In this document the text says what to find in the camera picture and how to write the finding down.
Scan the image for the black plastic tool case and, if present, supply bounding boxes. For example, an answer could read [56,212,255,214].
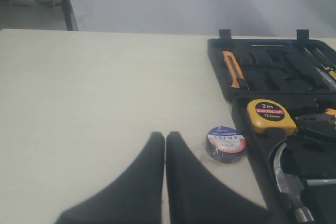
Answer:
[207,29,335,223]

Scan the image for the yellow black screwdriver left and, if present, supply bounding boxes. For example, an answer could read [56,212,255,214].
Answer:
[303,47,335,79]

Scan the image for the orange utility knife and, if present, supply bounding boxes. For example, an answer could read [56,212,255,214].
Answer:
[222,51,248,90]

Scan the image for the yellow measuring tape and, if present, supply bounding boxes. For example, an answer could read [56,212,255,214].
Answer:
[246,99,298,135]

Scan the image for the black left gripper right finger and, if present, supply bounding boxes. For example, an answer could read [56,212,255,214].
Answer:
[165,132,281,223]

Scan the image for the orange handled pliers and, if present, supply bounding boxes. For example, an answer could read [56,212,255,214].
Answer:
[295,108,336,132]

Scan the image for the clear voltage tester screwdriver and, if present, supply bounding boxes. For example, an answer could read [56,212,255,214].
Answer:
[315,67,335,90]

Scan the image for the claw hammer black grip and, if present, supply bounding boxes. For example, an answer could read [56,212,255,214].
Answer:
[272,141,336,224]

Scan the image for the black metal frame post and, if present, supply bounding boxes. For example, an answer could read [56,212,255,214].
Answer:
[55,0,73,31]

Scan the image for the black electrical tape roll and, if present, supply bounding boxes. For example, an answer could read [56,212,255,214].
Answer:
[195,125,247,164]

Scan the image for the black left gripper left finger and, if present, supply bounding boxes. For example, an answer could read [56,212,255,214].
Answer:
[56,132,165,223]

